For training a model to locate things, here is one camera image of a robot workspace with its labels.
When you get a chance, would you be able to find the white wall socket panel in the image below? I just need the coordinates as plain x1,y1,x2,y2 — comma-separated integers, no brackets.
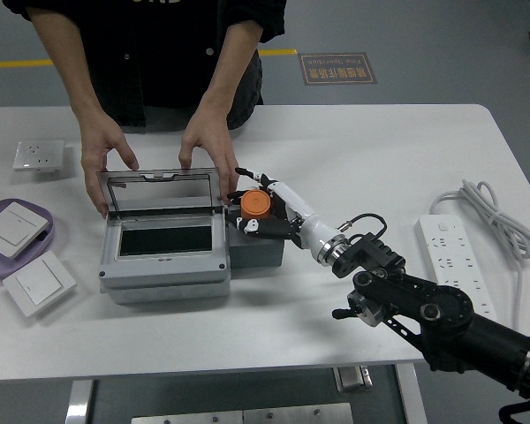
12,140,66,172

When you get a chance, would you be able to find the person's left hand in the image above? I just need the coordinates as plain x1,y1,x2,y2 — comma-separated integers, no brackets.
178,109,242,202

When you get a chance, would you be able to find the grey cube with round hole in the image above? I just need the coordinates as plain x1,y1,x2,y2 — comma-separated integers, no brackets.
226,210,286,269

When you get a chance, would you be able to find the person's right hand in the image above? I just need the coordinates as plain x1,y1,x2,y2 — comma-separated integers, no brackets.
79,115,140,219

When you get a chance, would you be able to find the white table leg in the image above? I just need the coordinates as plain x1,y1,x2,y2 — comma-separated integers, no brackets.
64,378,97,424
393,363,429,424

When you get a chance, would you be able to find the white wall switch panel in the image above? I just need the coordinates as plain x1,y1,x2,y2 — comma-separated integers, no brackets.
2,250,78,318
0,201,50,260

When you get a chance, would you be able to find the grey electrical box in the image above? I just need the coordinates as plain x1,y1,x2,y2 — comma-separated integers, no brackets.
96,166,233,305

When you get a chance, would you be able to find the orange cylinder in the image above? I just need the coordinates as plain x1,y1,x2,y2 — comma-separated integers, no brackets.
239,188,273,221

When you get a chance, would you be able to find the white power strip cable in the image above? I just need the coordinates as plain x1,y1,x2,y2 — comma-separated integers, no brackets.
429,178,530,330

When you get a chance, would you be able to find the yellow floor tape line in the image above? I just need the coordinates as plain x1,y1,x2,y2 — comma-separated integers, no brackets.
0,48,299,71

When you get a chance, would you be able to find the white power strip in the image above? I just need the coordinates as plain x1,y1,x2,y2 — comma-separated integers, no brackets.
413,212,500,322

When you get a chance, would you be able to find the brown floor sign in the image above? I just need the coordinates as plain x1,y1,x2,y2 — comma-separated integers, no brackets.
298,52,378,87

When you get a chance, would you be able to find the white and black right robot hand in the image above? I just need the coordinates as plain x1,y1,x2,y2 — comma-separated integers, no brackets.
223,166,340,260

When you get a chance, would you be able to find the grey metal base plate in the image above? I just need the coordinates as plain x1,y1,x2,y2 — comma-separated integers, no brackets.
131,402,355,424

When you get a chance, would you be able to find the metal bracket under table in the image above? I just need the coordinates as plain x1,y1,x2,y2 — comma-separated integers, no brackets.
333,365,375,394

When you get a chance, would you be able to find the person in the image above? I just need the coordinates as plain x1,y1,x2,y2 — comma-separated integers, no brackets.
2,0,288,130

